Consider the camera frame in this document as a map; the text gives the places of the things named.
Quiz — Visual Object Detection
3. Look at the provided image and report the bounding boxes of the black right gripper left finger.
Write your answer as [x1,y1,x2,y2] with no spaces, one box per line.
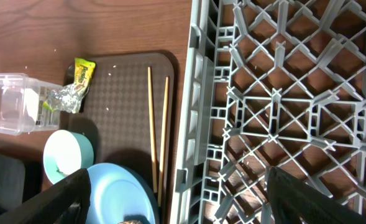
[0,168,91,224]

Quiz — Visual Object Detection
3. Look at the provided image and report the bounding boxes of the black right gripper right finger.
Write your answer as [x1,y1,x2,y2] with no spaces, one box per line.
[267,167,366,224]

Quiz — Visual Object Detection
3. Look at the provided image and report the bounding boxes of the yellow snack wrapper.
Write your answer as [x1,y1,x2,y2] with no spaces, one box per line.
[43,58,96,113]

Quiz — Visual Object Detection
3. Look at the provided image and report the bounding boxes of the grey dishwasher rack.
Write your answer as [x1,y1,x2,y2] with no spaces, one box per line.
[168,0,366,223]

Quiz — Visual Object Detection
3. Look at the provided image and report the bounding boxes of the blue plate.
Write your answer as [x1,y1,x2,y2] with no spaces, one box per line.
[86,163,160,224]

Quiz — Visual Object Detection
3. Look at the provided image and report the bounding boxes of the light blue rice bowl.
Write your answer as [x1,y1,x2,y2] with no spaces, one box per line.
[43,130,94,184]

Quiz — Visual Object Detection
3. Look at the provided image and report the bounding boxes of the black bin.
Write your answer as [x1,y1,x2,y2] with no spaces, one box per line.
[0,154,25,215]

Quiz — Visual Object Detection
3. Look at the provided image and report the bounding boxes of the wooden chopstick left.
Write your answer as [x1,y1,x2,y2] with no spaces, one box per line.
[147,67,158,193]

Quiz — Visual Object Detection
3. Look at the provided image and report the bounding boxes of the wooden chopstick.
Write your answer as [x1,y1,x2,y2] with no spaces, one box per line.
[157,77,170,207]
[147,67,158,193]

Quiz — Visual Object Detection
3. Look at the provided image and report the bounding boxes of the brown serving tray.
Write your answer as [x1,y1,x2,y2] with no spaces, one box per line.
[63,52,175,224]

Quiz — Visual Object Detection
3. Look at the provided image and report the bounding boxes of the clear plastic bin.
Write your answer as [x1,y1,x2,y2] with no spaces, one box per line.
[0,73,61,136]

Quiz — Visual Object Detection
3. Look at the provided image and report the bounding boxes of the wooden chopstick right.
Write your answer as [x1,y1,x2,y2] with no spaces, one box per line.
[157,77,170,207]

